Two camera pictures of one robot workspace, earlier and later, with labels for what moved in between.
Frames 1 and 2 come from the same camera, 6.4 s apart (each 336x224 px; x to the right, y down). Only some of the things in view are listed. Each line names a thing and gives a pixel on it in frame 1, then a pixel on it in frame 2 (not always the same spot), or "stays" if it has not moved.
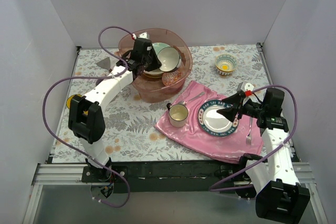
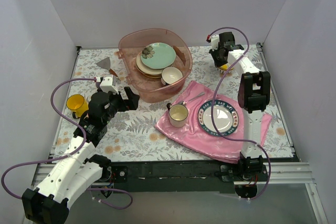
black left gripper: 148,60 → 125,100
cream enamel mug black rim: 178,115 stays
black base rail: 161,175 stays
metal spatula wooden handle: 105,63 stays
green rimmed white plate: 212,122 stays
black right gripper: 240,108 → 220,57
